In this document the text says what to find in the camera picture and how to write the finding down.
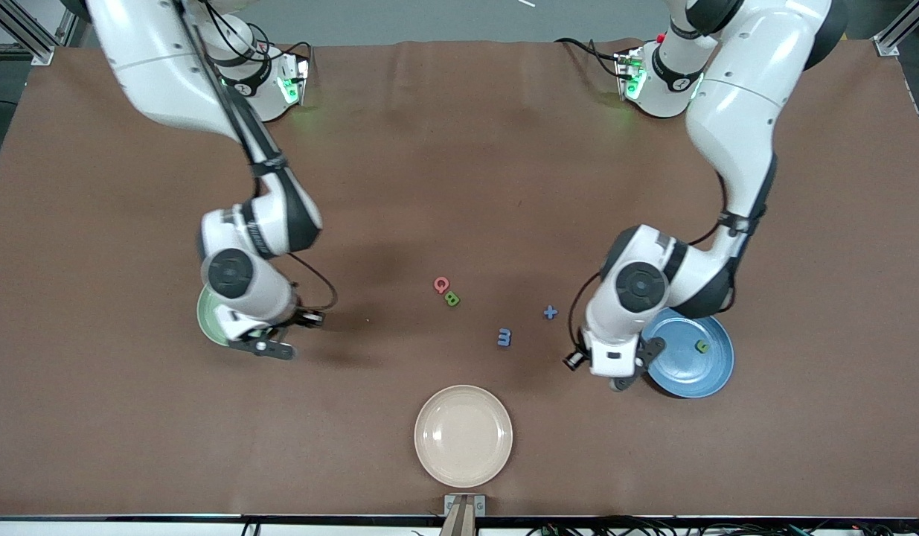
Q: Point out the blue lowercase letter x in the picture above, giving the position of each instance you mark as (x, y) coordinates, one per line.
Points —
(551, 313)

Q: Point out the blue lowercase letter m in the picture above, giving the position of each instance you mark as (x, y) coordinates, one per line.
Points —
(504, 337)

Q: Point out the pink capital letter Q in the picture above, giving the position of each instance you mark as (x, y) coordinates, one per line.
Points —
(440, 284)

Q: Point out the green capital letter B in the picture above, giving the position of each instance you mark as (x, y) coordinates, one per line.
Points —
(452, 299)

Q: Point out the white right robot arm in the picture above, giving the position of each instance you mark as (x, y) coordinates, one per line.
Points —
(161, 67)

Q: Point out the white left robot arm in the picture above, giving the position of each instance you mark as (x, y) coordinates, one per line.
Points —
(742, 112)

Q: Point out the light green plate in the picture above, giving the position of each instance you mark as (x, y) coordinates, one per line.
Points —
(208, 320)

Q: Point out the blue plate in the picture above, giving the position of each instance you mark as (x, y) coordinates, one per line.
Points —
(690, 368)

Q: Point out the beige plate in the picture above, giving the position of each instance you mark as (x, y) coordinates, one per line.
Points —
(463, 435)

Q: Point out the brown table cover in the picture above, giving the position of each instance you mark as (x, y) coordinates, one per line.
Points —
(459, 186)

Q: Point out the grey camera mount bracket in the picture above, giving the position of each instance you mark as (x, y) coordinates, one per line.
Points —
(463, 514)

